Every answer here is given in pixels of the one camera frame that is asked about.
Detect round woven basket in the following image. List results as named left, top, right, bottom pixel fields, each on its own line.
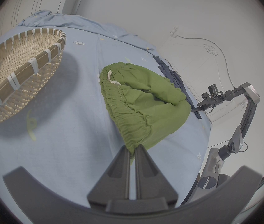
left=0, top=28, right=67, bottom=131

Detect green shorts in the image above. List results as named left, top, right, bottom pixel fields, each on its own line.
left=99, top=63, right=191, bottom=166

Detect dark blue garment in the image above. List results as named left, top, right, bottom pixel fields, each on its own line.
left=153, top=55, right=202, bottom=119

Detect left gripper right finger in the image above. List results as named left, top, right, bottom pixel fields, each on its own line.
left=135, top=145, right=178, bottom=204

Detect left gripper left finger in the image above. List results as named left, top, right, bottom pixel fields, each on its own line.
left=87, top=146, right=131, bottom=208

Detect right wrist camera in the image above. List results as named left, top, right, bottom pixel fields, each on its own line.
left=202, top=84, right=223, bottom=97

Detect pale blue quilt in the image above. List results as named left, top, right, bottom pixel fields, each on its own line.
left=16, top=9, right=158, bottom=55

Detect bed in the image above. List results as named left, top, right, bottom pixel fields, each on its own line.
left=0, top=27, right=237, bottom=210

